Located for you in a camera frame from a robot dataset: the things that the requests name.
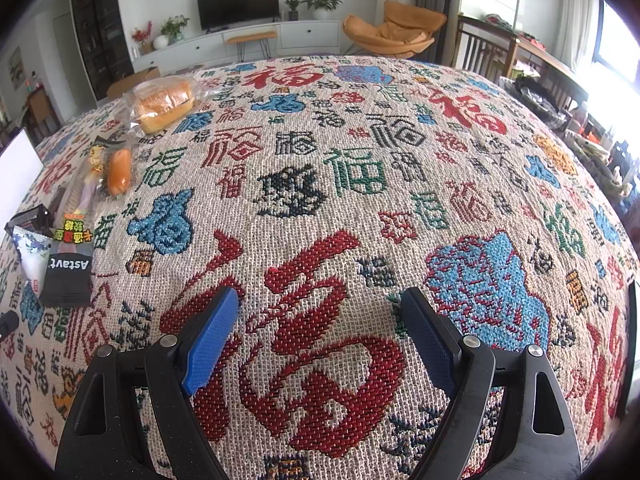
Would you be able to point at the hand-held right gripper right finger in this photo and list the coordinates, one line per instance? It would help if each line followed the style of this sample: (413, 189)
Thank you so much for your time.
(430, 340)

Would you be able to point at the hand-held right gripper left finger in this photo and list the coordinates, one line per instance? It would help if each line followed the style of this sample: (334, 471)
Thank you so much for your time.
(215, 340)

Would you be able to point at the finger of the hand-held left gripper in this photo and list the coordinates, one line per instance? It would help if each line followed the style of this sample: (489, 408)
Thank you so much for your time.
(7, 324)

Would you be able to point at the yellow snack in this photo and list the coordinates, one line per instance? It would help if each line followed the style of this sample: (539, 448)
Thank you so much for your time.
(94, 160)

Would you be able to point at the orange bun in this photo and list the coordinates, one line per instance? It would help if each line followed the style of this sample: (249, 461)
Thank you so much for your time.
(119, 172)

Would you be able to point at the white and blue snack packet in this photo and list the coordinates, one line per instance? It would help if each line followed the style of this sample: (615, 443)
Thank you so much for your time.
(32, 257)

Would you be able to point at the black snack packet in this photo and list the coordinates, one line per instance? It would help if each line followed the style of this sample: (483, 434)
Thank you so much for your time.
(67, 280)

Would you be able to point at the dark snack packet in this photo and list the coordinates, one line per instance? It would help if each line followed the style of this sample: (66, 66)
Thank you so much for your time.
(30, 217)

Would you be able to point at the white board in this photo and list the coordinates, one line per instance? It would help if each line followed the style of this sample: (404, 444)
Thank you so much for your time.
(17, 175)

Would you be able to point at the printed woven blanket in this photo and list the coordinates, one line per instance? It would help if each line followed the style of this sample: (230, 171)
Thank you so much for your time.
(350, 185)

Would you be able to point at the wooden side desk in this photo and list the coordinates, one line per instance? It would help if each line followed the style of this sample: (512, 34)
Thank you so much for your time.
(40, 105)

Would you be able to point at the bagged sliced bread loaf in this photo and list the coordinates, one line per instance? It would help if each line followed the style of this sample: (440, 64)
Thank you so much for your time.
(160, 105)

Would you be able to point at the wooden chair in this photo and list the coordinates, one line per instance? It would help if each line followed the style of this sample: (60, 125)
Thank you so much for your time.
(475, 42)

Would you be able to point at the dark bookcase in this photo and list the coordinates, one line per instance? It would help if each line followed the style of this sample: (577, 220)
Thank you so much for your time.
(95, 35)

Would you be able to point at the wooden dining table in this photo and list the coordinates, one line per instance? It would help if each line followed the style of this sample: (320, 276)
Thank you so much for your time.
(550, 62)

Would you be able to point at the white round vase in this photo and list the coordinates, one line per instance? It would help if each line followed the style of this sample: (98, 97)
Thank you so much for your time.
(160, 42)

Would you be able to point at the wooden stool with metal legs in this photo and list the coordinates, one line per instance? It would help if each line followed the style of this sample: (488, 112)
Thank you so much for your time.
(250, 35)

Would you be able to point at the orange lounge chair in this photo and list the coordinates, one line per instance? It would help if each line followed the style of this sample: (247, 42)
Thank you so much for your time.
(395, 35)

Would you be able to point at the red flowers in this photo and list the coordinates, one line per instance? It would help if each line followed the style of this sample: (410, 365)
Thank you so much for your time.
(142, 35)

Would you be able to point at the green plant in vase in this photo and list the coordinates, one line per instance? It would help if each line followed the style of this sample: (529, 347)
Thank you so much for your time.
(175, 27)

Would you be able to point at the white television cabinet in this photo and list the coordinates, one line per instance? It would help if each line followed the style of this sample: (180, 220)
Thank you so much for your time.
(305, 35)

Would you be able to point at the black television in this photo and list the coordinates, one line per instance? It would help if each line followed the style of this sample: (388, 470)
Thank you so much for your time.
(237, 2)

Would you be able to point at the small green potted plant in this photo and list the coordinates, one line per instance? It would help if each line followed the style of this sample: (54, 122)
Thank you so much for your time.
(292, 8)

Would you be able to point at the large green potted plant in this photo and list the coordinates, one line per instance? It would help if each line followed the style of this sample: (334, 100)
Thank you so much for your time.
(320, 0)

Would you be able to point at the white sheer curtain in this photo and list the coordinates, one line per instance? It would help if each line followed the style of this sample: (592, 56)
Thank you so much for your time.
(575, 10)

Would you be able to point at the wall picture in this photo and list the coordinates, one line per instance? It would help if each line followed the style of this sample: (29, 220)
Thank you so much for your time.
(15, 67)

